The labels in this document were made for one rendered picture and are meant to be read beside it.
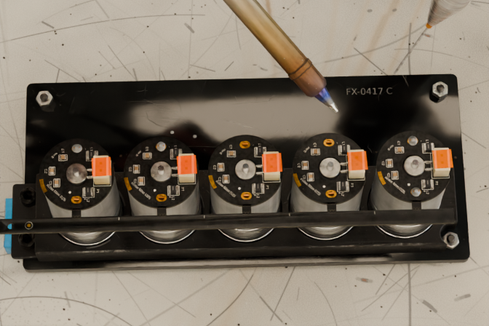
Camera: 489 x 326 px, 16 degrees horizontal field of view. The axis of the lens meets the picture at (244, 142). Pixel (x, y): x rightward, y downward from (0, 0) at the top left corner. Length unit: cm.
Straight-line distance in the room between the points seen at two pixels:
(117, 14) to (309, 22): 7
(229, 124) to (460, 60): 9
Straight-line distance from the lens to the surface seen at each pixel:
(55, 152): 57
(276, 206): 58
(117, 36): 65
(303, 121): 62
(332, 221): 55
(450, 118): 63
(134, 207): 57
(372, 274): 61
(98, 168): 55
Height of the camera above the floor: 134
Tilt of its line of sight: 70 degrees down
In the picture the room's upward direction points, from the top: straight up
